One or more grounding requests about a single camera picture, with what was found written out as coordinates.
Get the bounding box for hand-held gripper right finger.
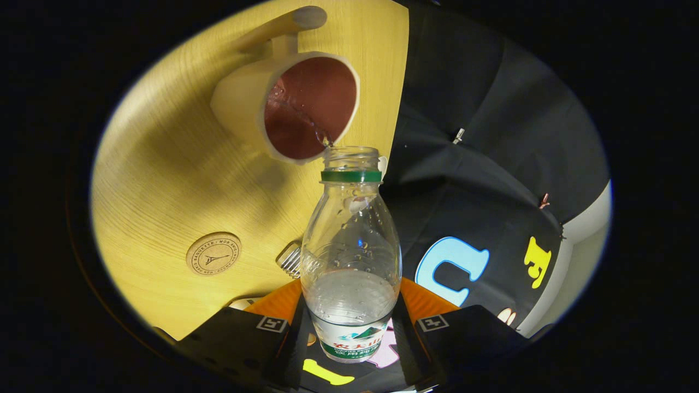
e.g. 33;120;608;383
390;277;530;391

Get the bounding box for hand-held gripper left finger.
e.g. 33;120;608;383
175;278;312;391

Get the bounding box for clear plastic juice bottle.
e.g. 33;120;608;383
300;146;404;364

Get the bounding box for round wooden coaster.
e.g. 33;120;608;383
186;232;242;276

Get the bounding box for beige cup with handle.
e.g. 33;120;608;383
210;5;361;165

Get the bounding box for wooden table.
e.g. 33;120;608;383
90;0;410;342

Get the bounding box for black backdrop cloth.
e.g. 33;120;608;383
295;0;611;393

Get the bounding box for whisk with striped handle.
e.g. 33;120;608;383
276;242;304;280

